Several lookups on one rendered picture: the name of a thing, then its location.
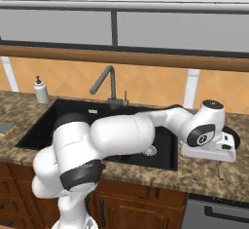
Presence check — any white soap dispenser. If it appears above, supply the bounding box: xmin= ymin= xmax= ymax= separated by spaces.
xmin=33 ymin=75 xmax=50 ymax=105

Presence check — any wooden cupboard door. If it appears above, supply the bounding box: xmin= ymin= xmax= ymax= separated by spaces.
xmin=92 ymin=196 xmax=183 ymax=229

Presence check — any black kitchen sink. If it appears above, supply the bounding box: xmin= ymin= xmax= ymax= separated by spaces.
xmin=14 ymin=97 xmax=180 ymax=172

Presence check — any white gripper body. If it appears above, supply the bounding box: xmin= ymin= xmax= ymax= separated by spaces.
xmin=180 ymin=141 xmax=237 ymax=163

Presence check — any wooden drawer front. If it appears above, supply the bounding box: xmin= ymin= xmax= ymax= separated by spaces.
xmin=0 ymin=176 xmax=24 ymax=208
xmin=0 ymin=204 xmax=37 ymax=229

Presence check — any grey sink tap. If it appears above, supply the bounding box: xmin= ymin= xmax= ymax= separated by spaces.
xmin=89 ymin=64 xmax=130 ymax=111

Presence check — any black dishwasher handle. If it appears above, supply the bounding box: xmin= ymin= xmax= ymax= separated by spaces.
xmin=204 ymin=205 xmax=249 ymax=225

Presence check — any black cupboard door handle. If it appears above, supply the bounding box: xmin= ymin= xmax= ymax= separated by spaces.
xmin=98 ymin=199 xmax=107 ymax=228

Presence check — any wooden panel under sink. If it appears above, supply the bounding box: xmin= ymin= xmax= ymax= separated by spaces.
xmin=96 ymin=177 xmax=189 ymax=209

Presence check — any wooden window ledge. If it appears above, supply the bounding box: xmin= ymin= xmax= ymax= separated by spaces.
xmin=0 ymin=45 xmax=249 ymax=73

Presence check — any grey and yellow sponge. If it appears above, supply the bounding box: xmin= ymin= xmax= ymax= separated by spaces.
xmin=0 ymin=121 xmax=17 ymax=138

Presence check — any grey dishwasher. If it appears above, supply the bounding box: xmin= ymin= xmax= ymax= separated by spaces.
xmin=179 ymin=197 xmax=249 ymax=229

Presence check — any grey window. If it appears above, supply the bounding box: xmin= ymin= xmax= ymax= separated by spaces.
xmin=0 ymin=0 xmax=249 ymax=59

